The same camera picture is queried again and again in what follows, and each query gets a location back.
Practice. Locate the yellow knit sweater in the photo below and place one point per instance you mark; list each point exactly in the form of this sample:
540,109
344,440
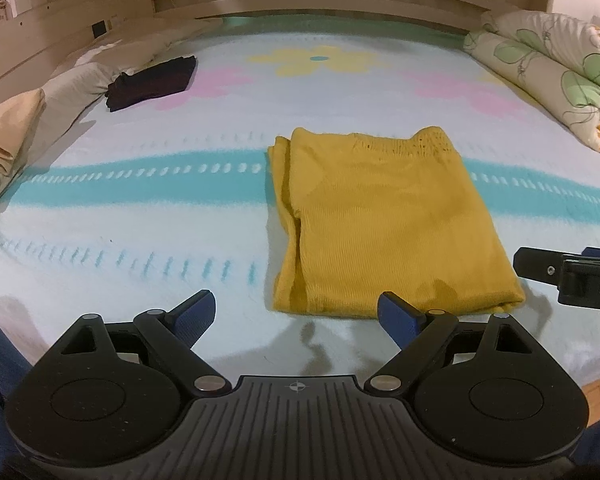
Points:
390,220

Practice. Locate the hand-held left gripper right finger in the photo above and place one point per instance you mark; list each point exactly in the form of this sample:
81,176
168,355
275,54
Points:
397,317

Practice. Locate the black wall socket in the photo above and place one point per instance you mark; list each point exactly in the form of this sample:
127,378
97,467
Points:
99,29

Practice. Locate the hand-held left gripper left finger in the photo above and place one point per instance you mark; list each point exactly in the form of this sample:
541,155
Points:
197,315

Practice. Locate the dark folded garment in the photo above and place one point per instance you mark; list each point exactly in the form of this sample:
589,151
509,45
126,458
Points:
155,80

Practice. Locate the beige crumpled cloth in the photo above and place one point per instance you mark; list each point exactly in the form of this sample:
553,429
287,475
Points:
5,135

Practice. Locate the leaf print quilt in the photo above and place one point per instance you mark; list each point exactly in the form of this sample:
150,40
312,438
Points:
540,45

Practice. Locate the striped floral bed sheet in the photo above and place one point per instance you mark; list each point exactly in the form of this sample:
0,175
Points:
130,220

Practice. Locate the white pillow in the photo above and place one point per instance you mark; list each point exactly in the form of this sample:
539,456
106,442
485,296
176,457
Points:
75,80

